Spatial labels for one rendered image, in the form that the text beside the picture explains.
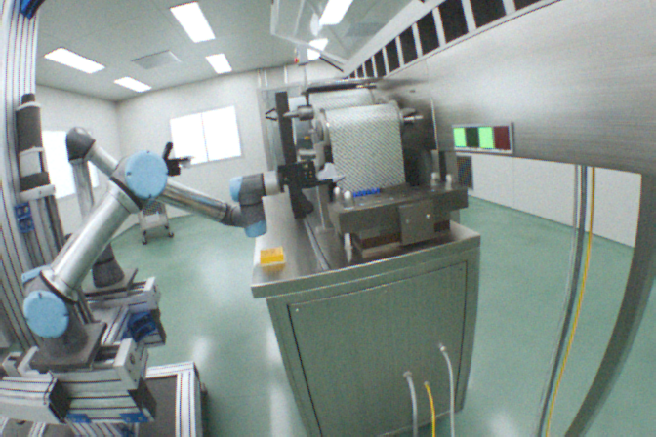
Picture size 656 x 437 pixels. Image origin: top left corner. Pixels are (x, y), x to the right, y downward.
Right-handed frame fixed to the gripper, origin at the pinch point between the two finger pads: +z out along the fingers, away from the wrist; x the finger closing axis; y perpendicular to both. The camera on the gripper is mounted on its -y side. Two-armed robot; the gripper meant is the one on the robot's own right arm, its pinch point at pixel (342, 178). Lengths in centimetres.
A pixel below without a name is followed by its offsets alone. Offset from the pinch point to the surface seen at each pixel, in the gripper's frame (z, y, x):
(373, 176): 10.4, -0.9, -0.2
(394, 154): 18.8, 5.1, -0.3
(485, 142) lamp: 29.4, 8.3, -35.7
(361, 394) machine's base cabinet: -8, -67, -26
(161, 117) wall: -246, 110, 556
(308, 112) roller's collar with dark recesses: -3.8, 24.3, 28.3
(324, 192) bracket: -5.1, -5.1, 7.8
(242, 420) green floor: -61, -109, 8
